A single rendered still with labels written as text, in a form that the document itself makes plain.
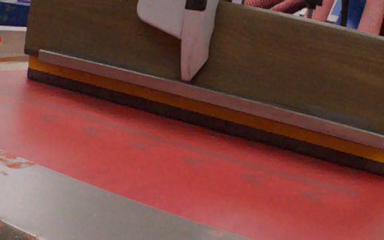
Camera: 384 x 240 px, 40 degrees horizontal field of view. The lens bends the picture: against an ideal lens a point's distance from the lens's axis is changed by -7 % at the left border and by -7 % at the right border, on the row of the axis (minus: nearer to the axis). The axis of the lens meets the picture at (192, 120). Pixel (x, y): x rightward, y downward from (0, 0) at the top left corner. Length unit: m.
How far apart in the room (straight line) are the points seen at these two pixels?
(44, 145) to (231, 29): 0.17
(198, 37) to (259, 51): 0.05
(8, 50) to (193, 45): 0.29
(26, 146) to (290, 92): 0.20
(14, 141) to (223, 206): 0.12
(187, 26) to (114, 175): 0.16
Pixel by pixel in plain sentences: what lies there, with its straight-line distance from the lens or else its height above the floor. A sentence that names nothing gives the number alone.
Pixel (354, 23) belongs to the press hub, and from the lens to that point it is 1.48.
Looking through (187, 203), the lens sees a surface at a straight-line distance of 0.25.
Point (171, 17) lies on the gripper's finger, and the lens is 0.41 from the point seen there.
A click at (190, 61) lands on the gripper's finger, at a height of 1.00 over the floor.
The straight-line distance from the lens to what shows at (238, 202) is 0.27.
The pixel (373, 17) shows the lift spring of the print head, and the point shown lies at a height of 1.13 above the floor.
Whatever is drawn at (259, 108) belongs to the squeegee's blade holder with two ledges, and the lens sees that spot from 0.39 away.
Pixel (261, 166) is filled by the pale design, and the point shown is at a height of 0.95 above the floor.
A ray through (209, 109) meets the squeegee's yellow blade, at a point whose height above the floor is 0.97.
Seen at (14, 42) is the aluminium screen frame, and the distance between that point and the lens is 0.64.
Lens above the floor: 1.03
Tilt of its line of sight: 10 degrees down
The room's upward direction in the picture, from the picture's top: 11 degrees clockwise
